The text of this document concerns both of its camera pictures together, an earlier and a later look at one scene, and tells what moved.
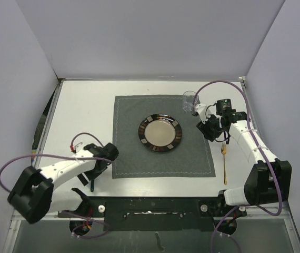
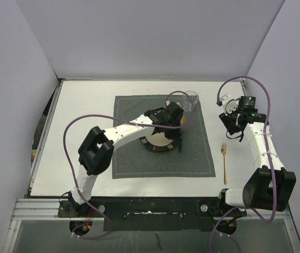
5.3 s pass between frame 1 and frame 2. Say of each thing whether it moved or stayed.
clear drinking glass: stayed
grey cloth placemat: stayed
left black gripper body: moved
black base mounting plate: stayed
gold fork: stayed
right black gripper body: moved
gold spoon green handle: moved
